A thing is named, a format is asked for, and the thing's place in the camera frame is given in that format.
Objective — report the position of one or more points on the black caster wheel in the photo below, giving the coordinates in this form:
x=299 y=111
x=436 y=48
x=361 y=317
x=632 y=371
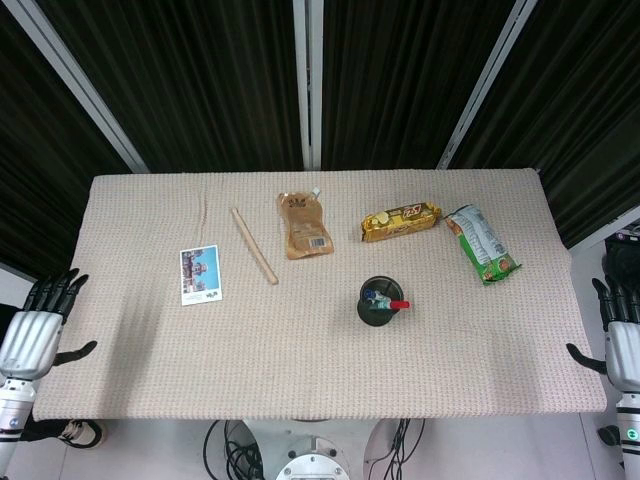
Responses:
x=606 y=436

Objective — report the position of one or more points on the postcard with building photo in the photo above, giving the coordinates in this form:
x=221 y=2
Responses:
x=200 y=275

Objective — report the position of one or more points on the light wooden stick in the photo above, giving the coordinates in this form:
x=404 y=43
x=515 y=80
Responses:
x=254 y=246

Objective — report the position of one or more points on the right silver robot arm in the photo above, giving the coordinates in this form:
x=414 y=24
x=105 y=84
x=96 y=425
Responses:
x=629 y=430

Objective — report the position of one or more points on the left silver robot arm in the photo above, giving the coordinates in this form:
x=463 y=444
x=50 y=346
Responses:
x=12 y=415

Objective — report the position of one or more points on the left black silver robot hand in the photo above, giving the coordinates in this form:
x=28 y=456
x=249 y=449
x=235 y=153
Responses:
x=29 y=340

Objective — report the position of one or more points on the brown spout pouch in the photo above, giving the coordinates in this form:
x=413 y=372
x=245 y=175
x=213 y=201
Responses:
x=302 y=225

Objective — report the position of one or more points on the yellow biscuit packet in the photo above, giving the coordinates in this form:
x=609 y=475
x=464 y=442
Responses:
x=400 y=221

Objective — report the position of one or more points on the black white sneaker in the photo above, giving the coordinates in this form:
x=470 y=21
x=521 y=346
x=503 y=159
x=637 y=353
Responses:
x=82 y=432

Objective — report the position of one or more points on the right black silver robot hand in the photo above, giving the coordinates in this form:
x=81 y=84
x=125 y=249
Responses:
x=622 y=350

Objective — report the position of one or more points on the white marker with blue cap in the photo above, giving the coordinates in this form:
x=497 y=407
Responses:
x=369 y=293

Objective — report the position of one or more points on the grey metal partition post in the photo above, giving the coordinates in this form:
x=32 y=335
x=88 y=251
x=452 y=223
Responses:
x=308 y=85
x=607 y=231
x=80 y=87
x=482 y=90

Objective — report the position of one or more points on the green marker with red cap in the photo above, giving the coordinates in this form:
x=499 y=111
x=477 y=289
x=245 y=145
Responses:
x=399 y=304

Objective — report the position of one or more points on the black electronic device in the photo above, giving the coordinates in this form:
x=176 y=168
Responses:
x=622 y=255

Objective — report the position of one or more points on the black trouser leg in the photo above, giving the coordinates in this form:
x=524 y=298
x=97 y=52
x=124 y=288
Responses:
x=42 y=431

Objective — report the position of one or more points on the black mesh pen cup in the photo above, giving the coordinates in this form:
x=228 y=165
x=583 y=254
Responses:
x=372 y=317

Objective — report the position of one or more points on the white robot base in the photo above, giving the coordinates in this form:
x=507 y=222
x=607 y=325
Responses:
x=320 y=450

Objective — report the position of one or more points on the green white snack packet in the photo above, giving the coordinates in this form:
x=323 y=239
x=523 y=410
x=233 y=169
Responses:
x=482 y=245

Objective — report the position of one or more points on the beige woven tablecloth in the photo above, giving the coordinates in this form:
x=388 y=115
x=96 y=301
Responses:
x=310 y=360

